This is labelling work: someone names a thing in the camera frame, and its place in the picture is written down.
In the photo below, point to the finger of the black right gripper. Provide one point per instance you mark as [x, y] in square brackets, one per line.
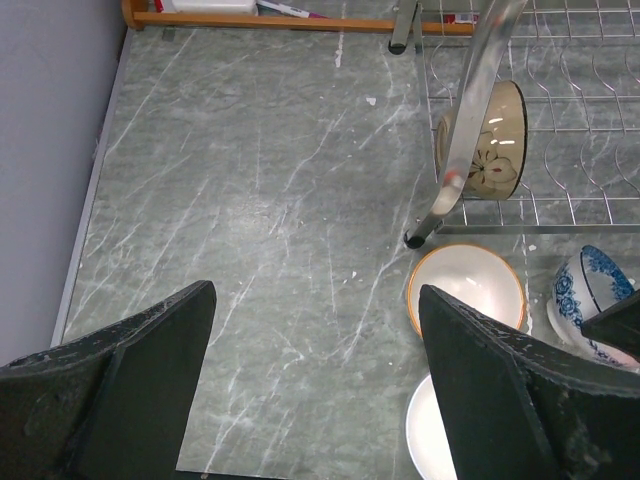
[616, 327]

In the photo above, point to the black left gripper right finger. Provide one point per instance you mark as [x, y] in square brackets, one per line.
[515, 407]

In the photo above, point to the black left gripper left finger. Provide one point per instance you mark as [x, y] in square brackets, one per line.
[113, 404]

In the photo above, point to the blue floral bowl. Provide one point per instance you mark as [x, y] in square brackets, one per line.
[584, 286]

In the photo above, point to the black bowl beige flower exterior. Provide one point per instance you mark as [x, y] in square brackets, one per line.
[500, 153]

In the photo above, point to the steel dish rack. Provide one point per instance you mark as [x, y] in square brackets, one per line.
[531, 115]

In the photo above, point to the red white box under rack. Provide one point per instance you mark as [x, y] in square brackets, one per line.
[460, 18]

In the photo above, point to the wooden shelf rack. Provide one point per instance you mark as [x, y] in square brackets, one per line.
[137, 16]

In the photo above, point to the plain white bowl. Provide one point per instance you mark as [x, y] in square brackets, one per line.
[425, 434]

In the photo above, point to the white bowl orange rim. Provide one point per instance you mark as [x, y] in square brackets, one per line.
[474, 275]

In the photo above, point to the white rectangular case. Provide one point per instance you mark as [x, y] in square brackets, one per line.
[223, 7]

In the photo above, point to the white pink pen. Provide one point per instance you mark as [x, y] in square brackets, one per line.
[287, 10]

